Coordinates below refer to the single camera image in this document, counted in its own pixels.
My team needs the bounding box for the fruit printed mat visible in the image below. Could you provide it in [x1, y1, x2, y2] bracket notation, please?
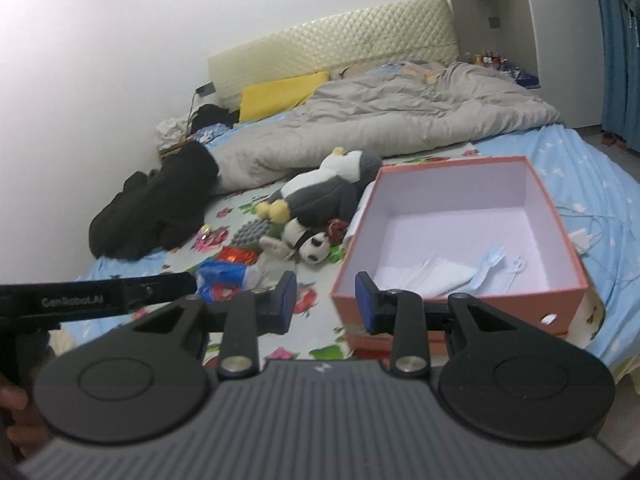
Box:
[165, 144, 481, 361]

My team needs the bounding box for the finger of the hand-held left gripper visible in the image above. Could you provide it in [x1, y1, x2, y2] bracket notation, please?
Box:
[125, 272, 197, 310]

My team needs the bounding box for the black clothes pile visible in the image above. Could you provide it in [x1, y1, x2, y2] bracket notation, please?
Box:
[89, 141, 221, 261]

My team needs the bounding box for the red foil snack wrapper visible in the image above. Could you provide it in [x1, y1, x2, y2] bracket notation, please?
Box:
[220, 246, 259, 266]

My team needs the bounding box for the yellow pillow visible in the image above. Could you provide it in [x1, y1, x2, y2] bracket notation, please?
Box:
[239, 71, 331, 124]

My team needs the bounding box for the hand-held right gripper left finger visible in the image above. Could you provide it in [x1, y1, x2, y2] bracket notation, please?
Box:
[120, 271, 297, 380]

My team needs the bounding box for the white bedside cabinet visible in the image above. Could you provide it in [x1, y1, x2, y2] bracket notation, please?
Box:
[444, 0, 609, 132]

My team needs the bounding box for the white cable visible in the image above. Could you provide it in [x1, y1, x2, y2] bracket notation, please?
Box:
[554, 199, 622, 242]

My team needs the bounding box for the panda plush toy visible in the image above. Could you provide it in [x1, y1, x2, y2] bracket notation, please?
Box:
[260, 217, 334, 267]

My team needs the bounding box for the person's left hand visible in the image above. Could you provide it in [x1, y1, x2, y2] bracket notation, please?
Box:
[0, 375, 48, 461]

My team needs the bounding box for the white crumpled cloth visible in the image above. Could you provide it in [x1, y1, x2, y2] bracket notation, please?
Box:
[156, 117, 194, 154]

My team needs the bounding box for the cream quilted headboard cushion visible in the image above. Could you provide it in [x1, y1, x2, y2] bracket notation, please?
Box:
[207, 0, 460, 109]

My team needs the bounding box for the grey penguin plush toy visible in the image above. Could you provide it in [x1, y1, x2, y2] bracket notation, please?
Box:
[255, 147, 384, 229]

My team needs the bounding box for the row of small bottles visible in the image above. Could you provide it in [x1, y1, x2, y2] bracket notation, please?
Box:
[465, 50, 540, 86]

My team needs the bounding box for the blue curtain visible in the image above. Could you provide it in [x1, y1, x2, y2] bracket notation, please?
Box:
[590, 0, 640, 154]

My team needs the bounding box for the green massage hammer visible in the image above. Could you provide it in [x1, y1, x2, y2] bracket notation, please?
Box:
[231, 220, 274, 249]

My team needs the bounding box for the light blue bedsheet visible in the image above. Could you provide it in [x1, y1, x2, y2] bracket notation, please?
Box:
[60, 124, 640, 386]

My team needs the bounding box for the blue face mask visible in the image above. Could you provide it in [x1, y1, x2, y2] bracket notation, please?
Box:
[467, 246, 509, 292]

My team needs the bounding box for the grey duvet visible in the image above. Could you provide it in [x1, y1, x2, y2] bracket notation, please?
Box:
[207, 60, 564, 196]

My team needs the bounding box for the white charger plug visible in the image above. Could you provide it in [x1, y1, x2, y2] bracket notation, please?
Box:
[569, 230, 594, 257]

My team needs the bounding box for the white face mask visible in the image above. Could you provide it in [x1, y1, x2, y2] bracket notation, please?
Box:
[372, 257, 477, 297]

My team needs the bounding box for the red slipper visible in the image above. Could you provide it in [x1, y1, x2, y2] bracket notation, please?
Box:
[602, 132, 634, 152]

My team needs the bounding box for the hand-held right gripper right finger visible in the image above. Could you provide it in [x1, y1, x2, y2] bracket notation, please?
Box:
[354, 271, 542, 380]

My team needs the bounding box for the blue plastic bag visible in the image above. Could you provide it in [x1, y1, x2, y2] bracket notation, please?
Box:
[196, 259, 262, 302]

